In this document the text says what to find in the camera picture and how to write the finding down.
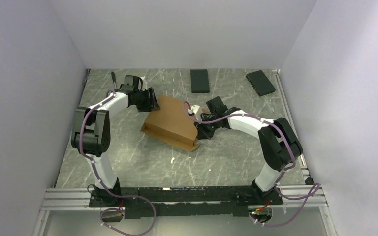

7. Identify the black flat network switch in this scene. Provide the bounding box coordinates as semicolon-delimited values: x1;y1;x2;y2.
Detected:
246;70;276;97

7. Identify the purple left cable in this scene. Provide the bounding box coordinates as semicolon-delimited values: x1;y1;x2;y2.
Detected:
79;89;158;236

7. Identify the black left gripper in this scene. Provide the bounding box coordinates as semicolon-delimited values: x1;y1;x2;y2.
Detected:
134;88;160;113

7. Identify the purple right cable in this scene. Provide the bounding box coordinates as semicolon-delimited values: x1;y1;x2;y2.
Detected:
182;101;322;228

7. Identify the purple cable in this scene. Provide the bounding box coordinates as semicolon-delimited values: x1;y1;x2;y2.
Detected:
182;101;322;228
79;89;158;236

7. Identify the small black box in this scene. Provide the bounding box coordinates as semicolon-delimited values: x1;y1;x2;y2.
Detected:
190;69;210;93

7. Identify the black hammer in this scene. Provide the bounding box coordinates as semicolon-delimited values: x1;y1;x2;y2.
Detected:
111;72;116;84

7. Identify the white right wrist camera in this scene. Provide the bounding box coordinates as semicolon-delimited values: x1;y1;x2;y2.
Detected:
188;105;203;120

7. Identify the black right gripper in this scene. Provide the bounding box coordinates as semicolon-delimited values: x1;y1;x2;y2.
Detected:
194;114;220;140

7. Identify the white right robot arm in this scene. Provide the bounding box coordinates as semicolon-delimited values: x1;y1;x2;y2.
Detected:
183;96;303;204

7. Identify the brown cardboard box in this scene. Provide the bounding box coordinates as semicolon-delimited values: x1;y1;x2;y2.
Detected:
141;95;200;152

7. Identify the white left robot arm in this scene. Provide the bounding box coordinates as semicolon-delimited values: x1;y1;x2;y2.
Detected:
71;73;160;207

